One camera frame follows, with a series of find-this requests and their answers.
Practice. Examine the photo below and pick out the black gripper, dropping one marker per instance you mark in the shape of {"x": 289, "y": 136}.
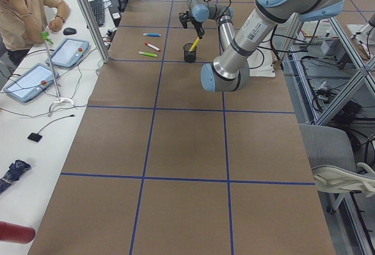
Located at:
{"x": 197, "y": 26}

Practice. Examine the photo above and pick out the yellow highlighter pen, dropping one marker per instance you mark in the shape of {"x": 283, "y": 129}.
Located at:
{"x": 195, "y": 43}

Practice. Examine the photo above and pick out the blue highlighter pen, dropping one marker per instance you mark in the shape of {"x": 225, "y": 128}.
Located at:
{"x": 152, "y": 34}

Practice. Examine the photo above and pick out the red white marker pen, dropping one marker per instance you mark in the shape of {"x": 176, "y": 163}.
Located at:
{"x": 152, "y": 46}

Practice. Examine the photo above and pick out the green highlighter pen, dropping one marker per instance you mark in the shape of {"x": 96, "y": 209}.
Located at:
{"x": 147, "y": 54}

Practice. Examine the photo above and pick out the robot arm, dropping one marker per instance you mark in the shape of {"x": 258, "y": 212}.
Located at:
{"x": 230, "y": 71}

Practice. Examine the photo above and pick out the black mesh pen cup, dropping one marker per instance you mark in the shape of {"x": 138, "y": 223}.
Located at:
{"x": 189, "y": 56}

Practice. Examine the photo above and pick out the black keyboard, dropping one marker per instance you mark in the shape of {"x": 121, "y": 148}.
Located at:
{"x": 97, "y": 7}

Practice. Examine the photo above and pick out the black computer mouse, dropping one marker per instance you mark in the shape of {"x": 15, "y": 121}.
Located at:
{"x": 69, "y": 31}

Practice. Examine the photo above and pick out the far blue teach pendant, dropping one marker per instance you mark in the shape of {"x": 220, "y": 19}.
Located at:
{"x": 69, "y": 52}

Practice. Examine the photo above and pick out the blue teach pendant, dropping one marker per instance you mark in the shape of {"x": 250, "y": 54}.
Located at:
{"x": 29, "y": 85}
{"x": 69, "y": 52}

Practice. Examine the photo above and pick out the seated man beige shirt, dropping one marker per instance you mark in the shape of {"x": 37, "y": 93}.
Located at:
{"x": 23, "y": 21}

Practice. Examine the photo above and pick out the near blue teach pendant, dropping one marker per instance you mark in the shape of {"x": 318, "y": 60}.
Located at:
{"x": 29, "y": 85}

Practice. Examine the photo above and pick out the small black square pad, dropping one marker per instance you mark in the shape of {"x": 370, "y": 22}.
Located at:
{"x": 35, "y": 137}

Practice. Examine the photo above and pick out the grey office chair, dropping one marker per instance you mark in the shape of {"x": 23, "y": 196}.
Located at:
{"x": 327, "y": 146}

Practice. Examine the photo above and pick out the folded dark blue umbrella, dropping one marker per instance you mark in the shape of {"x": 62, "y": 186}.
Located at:
{"x": 13, "y": 174}

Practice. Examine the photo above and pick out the white office chair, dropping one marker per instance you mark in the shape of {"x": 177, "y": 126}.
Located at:
{"x": 333, "y": 179}

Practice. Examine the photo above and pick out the red bottle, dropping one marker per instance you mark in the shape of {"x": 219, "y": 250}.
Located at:
{"x": 13, "y": 233}

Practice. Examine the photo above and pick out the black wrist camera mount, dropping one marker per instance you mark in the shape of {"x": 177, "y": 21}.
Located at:
{"x": 185, "y": 18}

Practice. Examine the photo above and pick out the aluminium frame post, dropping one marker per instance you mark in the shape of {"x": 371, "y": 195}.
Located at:
{"x": 94, "y": 29}

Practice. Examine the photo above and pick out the white camera stand column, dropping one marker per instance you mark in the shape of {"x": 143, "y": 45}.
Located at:
{"x": 261, "y": 62}

